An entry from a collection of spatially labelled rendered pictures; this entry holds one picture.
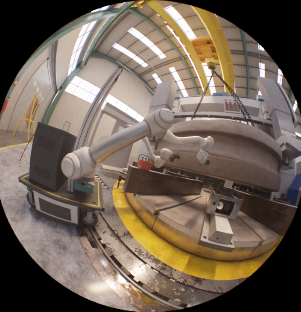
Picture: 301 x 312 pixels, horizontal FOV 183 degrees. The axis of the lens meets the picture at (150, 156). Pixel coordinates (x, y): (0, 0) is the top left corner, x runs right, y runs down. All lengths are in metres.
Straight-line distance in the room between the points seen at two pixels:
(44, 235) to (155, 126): 1.20
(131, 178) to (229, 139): 1.62
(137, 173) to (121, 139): 0.86
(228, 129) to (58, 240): 2.28
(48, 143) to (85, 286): 1.02
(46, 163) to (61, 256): 0.72
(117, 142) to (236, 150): 1.57
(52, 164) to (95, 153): 0.48
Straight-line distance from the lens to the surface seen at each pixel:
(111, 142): 0.52
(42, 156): 0.95
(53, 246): 0.96
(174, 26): 10.80
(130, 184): 1.33
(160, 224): 1.16
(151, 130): 0.55
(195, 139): 0.89
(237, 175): 1.45
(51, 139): 0.89
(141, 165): 1.32
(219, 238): 0.84
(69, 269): 0.86
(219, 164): 1.40
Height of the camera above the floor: 0.80
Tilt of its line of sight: 4 degrees up
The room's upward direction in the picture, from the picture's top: 16 degrees clockwise
